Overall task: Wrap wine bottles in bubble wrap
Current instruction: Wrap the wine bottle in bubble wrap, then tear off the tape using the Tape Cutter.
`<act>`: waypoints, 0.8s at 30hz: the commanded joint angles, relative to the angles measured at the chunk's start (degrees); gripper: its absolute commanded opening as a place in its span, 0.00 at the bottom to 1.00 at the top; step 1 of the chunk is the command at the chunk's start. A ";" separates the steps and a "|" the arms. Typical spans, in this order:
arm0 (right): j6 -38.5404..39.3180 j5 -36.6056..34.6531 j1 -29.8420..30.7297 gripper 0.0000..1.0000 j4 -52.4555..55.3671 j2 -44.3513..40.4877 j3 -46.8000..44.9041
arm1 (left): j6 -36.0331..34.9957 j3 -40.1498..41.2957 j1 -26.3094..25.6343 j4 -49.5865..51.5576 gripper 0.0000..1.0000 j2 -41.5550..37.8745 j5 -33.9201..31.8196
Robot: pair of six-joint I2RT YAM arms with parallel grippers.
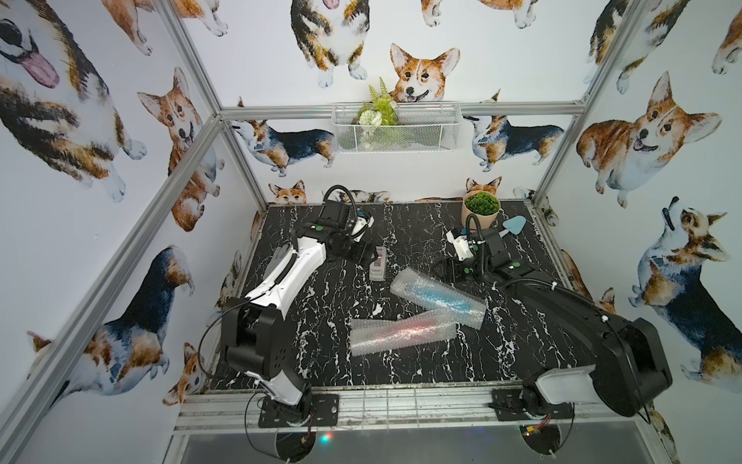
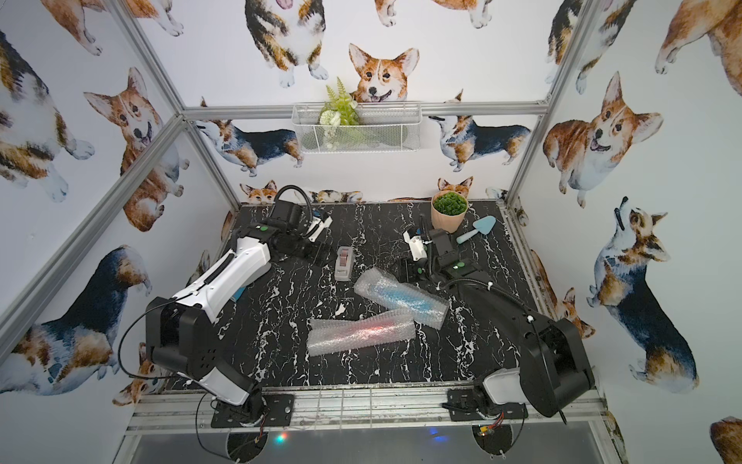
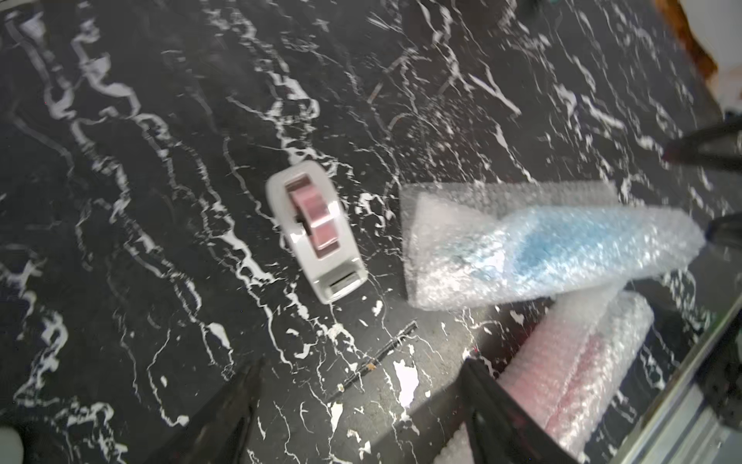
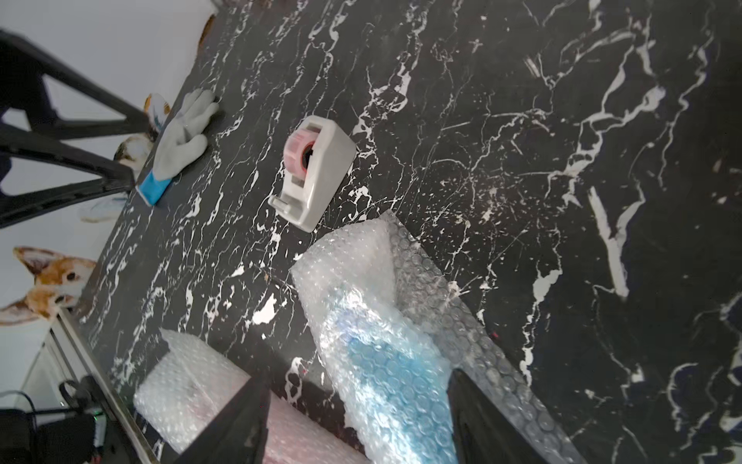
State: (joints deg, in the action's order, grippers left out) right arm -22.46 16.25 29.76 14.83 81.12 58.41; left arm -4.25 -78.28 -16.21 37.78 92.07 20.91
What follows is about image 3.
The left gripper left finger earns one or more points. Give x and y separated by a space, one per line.
220 431

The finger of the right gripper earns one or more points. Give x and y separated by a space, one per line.
696 148
725 231

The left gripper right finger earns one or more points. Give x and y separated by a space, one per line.
499 430

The grey tape dispenser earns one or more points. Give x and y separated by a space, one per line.
314 223

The bubble wrap sheet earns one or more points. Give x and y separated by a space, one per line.
436 215
559 340

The blue wine bottle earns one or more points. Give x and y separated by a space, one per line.
575 246

